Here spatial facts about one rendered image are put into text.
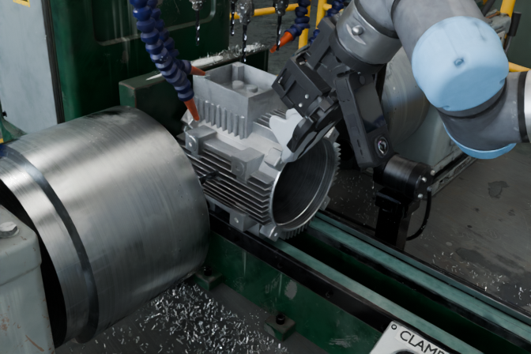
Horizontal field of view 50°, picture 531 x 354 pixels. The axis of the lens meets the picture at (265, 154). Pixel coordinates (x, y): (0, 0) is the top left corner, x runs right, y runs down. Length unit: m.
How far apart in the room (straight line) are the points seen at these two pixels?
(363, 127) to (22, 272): 0.38
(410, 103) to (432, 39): 0.56
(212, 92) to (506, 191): 0.79
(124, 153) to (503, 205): 0.92
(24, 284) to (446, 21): 0.43
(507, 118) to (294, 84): 0.25
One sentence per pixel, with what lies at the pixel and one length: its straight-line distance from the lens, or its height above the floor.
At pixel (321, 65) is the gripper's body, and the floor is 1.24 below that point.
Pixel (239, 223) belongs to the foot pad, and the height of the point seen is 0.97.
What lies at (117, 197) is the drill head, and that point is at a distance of 0.62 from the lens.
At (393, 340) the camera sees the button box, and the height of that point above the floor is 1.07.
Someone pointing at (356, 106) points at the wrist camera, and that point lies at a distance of 0.66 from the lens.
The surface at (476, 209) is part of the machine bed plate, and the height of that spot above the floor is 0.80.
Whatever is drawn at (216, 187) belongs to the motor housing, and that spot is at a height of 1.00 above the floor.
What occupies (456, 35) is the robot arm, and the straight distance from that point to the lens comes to 0.51.
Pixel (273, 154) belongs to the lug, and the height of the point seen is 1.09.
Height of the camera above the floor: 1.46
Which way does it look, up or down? 28 degrees down
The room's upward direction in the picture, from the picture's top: 4 degrees clockwise
